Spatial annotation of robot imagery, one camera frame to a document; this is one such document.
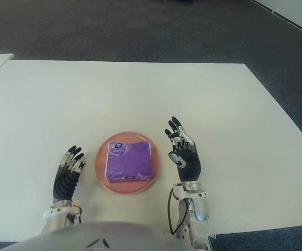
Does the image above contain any pink round plate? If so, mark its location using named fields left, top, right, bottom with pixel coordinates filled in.
left=94, top=131, right=161, bottom=195

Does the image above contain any grey robot torso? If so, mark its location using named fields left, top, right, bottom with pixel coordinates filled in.
left=0, top=221, right=193, bottom=251

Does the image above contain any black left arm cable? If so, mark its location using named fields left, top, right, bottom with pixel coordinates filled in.
left=66, top=206, right=82, bottom=226

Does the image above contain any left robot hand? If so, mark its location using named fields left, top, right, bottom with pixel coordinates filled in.
left=52, top=145, right=85, bottom=203

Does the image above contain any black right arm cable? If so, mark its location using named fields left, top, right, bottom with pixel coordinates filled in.
left=167, top=187, right=191, bottom=235

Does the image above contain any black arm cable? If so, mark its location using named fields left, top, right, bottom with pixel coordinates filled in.
left=167, top=187, right=191, bottom=235
left=66, top=206, right=82, bottom=226

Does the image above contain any purple tissue paper pack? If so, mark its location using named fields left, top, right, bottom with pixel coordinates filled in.
left=105, top=141, right=153, bottom=184

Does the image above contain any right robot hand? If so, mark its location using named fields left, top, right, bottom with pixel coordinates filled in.
left=163, top=116, right=200, bottom=184

